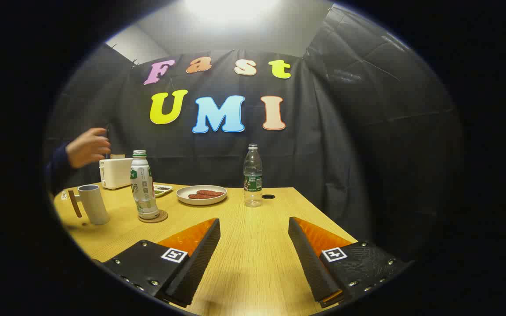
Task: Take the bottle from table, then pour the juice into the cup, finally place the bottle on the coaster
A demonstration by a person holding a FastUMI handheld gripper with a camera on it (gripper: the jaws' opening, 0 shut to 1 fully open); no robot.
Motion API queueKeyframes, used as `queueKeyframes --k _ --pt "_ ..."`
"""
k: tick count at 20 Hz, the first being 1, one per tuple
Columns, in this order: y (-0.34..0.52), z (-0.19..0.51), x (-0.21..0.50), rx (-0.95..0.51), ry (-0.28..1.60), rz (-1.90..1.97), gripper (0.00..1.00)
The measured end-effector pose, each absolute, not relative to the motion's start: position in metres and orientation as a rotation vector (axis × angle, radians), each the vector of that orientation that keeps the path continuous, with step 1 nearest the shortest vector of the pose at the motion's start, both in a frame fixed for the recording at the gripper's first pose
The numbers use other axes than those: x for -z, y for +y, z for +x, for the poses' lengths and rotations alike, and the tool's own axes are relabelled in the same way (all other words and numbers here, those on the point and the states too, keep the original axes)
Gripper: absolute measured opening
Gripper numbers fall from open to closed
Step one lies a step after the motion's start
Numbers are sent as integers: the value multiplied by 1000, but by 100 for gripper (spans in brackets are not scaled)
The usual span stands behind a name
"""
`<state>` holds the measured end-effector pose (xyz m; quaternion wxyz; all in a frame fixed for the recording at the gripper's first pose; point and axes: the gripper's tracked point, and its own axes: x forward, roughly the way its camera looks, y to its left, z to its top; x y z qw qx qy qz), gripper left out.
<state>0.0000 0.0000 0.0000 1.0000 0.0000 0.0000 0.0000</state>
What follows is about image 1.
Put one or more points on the small black round cap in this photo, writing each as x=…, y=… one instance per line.
x=269, y=196

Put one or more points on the wooden table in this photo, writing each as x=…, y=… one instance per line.
x=253, y=245

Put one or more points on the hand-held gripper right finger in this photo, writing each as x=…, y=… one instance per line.
x=310, y=263

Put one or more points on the white juice bottle green label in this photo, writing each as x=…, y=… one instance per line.
x=144, y=188

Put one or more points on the toast slice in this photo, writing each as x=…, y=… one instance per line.
x=117, y=156

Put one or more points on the white round plate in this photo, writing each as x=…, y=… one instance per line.
x=182, y=194

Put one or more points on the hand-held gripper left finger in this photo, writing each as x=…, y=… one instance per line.
x=196, y=267

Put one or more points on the round cork coaster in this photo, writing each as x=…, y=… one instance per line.
x=163, y=216

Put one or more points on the black backdrop cloth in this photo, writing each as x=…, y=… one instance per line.
x=323, y=153

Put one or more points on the clear water bottle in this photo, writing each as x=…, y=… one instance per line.
x=253, y=175

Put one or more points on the red sausage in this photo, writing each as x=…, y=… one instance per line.
x=198, y=196
x=211, y=192

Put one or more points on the white divided dish with beans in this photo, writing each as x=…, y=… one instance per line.
x=163, y=190

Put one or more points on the white toaster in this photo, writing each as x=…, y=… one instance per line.
x=114, y=173

